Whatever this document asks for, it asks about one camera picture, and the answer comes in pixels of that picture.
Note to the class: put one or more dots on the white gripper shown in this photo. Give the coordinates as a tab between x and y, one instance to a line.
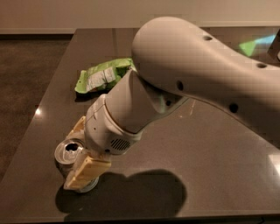
102	129

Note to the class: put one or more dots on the white green 7up can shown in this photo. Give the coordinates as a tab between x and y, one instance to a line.
66	154

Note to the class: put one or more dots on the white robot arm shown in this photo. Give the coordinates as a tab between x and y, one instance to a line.
175	60

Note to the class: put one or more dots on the green chip bag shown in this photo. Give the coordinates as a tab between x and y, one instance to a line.
103	76

